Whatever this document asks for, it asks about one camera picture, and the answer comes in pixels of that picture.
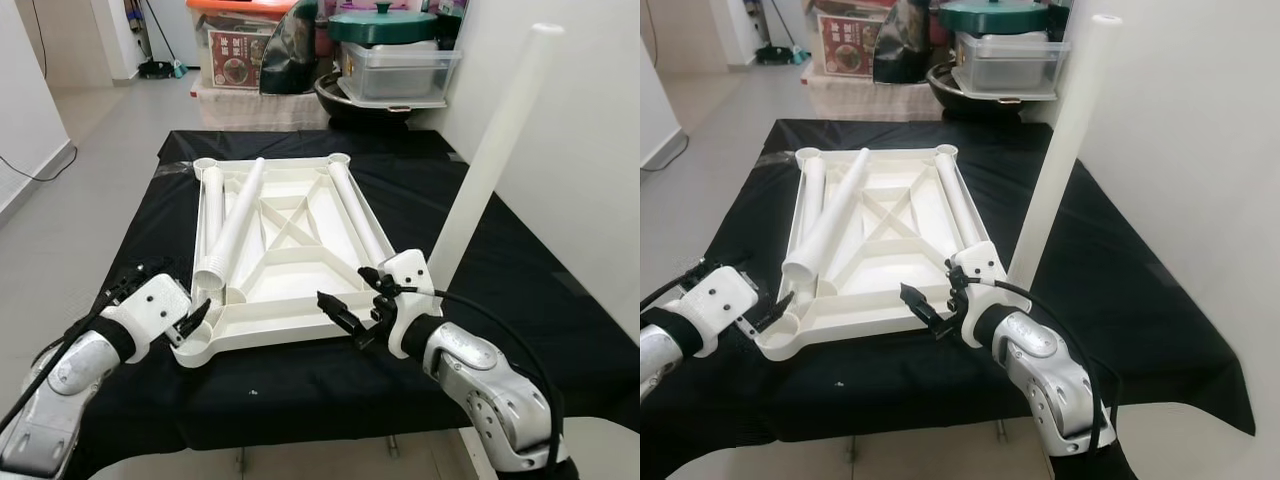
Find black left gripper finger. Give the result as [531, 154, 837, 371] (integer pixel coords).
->
[180, 298, 214, 343]
[756, 290, 797, 334]

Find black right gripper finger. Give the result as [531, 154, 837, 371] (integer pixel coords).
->
[318, 293, 373, 346]
[899, 284, 949, 336]

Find white plastic table top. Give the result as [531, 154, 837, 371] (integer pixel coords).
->
[755, 145, 1011, 363]
[170, 152, 441, 369]

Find black tablecloth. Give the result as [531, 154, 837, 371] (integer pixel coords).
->
[60, 128, 640, 479]
[640, 120, 1256, 479]

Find beige fabric bench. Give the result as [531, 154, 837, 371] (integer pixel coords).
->
[190, 78, 331, 131]
[800, 68, 941, 121]

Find clear plastic container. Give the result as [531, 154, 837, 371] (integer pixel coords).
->
[338, 40, 463, 106]
[950, 30, 1073, 99]

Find black mop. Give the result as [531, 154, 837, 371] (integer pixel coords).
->
[750, 0, 806, 66]
[135, 0, 189, 81]

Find shiny black bag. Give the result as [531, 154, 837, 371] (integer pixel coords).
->
[260, 0, 321, 96]
[872, 0, 936, 86]

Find green pot with lid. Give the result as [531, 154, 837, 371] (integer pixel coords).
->
[328, 2, 439, 46]
[937, 0, 1051, 36]

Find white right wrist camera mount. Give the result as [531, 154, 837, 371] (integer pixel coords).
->
[380, 250, 441, 359]
[950, 242, 1006, 346]

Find black floor cable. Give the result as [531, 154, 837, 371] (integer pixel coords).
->
[640, 132, 691, 176]
[0, 145, 79, 186]

